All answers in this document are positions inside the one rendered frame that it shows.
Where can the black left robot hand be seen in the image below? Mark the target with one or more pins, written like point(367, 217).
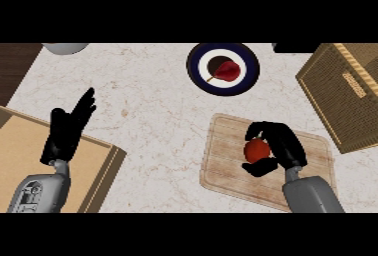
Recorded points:
point(67, 133)

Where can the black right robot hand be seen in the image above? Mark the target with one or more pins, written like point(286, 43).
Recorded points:
point(287, 143)

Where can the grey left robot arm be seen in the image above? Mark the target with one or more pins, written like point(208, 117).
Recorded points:
point(42, 191)

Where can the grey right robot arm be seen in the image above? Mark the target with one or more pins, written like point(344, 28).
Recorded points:
point(311, 193)

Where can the pale wooden cutting board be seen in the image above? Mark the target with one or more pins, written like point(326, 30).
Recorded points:
point(231, 163)

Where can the brown wicker basket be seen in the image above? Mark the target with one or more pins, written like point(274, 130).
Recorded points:
point(341, 96)

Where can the dark red pepper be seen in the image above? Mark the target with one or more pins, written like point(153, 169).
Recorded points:
point(228, 71)

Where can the tan wooden box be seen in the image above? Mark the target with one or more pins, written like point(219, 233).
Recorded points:
point(25, 156)

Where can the dark brown wooden panel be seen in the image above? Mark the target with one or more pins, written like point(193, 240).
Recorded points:
point(16, 66)

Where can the grey bowl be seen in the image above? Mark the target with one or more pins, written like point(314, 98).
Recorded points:
point(66, 47)

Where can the navy and white plate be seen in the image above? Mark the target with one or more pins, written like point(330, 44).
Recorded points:
point(202, 66)

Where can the black appliance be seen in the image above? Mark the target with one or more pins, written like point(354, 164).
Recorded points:
point(296, 47)

